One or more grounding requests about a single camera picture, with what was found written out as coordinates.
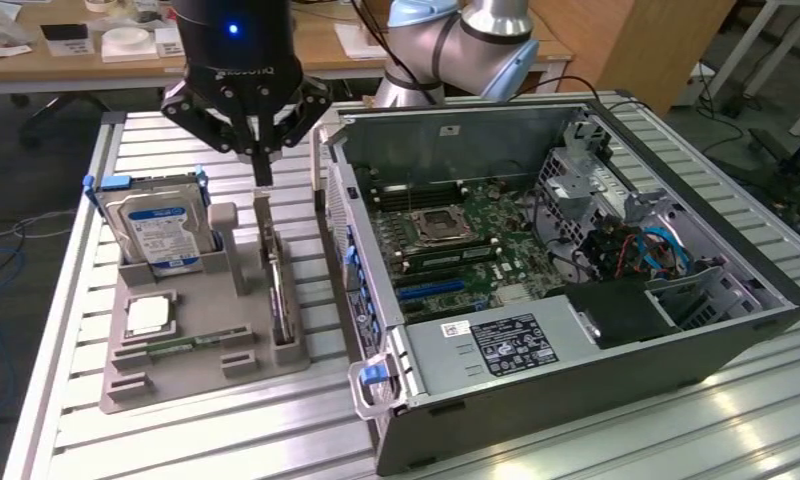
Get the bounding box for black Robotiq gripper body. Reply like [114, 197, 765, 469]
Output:
[171, 0, 305, 119]

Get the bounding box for low-profile Nvidia graphics card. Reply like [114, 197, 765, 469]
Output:
[250, 186, 302, 347]

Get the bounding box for white labelled box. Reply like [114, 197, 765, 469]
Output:
[153, 25, 188, 59]

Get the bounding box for beige card retention latch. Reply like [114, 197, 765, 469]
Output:
[309, 107, 342, 195]

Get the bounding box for light wooden desk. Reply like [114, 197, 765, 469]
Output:
[0, 0, 216, 97]
[209, 0, 574, 109]

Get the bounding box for white box with round bowl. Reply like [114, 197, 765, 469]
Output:
[98, 27, 161, 65]

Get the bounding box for hard disk in blue carrier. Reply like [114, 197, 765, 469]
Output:
[81, 167, 220, 277]

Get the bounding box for black and white box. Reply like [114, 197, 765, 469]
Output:
[38, 23, 95, 58]

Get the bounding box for open CPU socket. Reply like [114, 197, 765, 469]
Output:
[405, 206, 476, 247]

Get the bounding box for clear plastic bag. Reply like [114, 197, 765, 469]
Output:
[0, 0, 38, 47]

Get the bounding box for green RAM stick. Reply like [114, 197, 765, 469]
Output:
[145, 327, 249, 355]
[404, 243, 500, 275]

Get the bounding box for grey plastic parts rack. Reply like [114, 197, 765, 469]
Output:
[97, 201, 313, 416]

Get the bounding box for silver CPU chip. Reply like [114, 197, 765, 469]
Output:
[122, 298, 175, 340]

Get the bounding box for blue expansion slot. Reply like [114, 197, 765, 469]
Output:
[397, 280, 466, 302]

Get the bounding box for green motherboard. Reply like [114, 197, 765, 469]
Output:
[365, 167, 572, 325]

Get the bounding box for perforated metal disk bay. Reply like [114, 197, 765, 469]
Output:
[534, 119, 635, 236]

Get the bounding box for silver chipset heatsink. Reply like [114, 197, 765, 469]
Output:
[497, 286, 542, 305]

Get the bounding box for grey power supply unit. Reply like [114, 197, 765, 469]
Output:
[398, 294, 601, 397]

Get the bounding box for wooden cabinet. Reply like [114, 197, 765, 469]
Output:
[538, 0, 740, 115]

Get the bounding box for open black PC case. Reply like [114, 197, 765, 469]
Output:
[308, 97, 800, 477]

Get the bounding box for grey metal disk bay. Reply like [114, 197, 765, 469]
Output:
[643, 264, 767, 331]

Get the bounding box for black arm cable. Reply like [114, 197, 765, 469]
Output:
[348, 0, 441, 99]

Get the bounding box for black power cable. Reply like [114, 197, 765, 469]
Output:
[516, 73, 648, 114]

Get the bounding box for red wire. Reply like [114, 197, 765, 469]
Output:
[613, 233, 643, 279]

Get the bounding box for blue data wire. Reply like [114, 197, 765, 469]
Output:
[639, 224, 693, 280]

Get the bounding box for white metal desk frame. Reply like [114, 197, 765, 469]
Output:
[699, 0, 800, 137]

